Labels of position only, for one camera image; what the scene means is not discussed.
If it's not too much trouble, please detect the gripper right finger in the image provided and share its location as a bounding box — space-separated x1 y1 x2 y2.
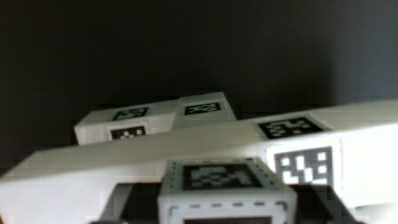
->
293 185 362 224

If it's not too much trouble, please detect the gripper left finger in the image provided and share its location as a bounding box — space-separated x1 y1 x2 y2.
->
87 182 138 224

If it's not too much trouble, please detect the white chair leg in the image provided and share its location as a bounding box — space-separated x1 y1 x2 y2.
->
74 100 177 145
158 158 296 224
172 92 236 129

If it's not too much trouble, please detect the white chair back frame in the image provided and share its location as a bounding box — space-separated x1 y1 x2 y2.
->
0 99 398 224

